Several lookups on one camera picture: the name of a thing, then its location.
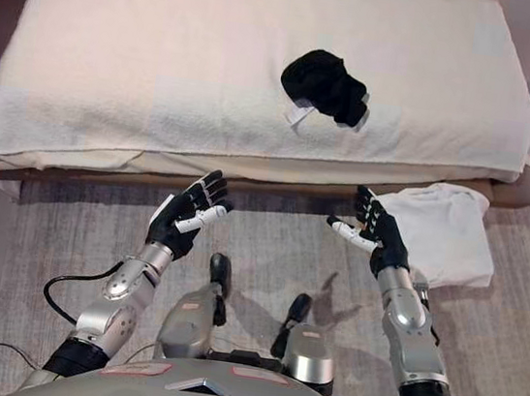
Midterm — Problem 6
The grey patterned rug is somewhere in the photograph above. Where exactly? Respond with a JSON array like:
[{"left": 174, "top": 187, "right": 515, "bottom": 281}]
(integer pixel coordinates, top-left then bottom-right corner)
[{"left": 0, "top": 11, "right": 530, "bottom": 396}]

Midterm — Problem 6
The grey robot torso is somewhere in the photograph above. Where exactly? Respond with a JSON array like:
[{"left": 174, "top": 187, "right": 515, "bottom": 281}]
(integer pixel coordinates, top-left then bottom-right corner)
[{"left": 16, "top": 321, "right": 414, "bottom": 396}]

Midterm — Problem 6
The black garment with white tag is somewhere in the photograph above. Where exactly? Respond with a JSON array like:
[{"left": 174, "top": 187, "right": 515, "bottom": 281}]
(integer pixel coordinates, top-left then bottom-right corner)
[{"left": 274, "top": 44, "right": 379, "bottom": 135}]

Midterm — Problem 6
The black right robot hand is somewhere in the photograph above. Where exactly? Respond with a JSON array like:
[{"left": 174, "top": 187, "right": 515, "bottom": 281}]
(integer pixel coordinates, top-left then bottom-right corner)
[{"left": 319, "top": 180, "right": 420, "bottom": 281}]

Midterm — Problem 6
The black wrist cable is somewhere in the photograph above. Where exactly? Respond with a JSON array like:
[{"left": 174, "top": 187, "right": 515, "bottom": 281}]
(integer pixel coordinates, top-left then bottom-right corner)
[{"left": 40, "top": 251, "right": 126, "bottom": 332}]

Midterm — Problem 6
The silver left robot leg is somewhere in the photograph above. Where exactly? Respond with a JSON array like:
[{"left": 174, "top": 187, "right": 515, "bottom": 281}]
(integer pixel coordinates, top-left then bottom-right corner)
[{"left": 153, "top": 245, "right": 238, "bottom": 364}]

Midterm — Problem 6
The white mattress with towel cover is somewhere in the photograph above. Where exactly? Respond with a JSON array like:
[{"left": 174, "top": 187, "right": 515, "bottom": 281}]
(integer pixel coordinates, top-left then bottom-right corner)
[{"left": 0, "top": 0, "right": 530, "bottom": 257}]

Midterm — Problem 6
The brown bed base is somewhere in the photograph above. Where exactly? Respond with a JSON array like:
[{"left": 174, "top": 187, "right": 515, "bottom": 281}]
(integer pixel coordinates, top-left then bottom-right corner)
[{"left": 0, "top": 0, "right": 530, "bottom": 252}]

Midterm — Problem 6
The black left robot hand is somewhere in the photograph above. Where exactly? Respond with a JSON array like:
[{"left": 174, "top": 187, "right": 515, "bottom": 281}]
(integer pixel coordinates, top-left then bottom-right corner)
[{"left": 143, "top": 161, "right": 239, "bottom": 269}]

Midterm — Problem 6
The silver robot leg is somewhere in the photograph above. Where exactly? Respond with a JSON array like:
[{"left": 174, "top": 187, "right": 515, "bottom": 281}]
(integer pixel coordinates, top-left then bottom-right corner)
[
  {"left": 153, "top": 245, "right": 238, "bottom": 364},
  {"left": 264, "top": 289, "right": 346, "bottom": 396}
]

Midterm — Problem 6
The silver right robot leg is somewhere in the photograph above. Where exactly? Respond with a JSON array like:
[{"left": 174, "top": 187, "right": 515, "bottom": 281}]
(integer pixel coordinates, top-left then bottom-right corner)
[{"left": 264, "top": 289, "right": 346, "bottom": 396}]

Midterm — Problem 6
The white garment on floor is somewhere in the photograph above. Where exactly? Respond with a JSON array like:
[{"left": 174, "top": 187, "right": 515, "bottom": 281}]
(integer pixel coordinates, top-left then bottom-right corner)
[{"left": 366, "top": 174, "right": 506, "bottom": 296}]

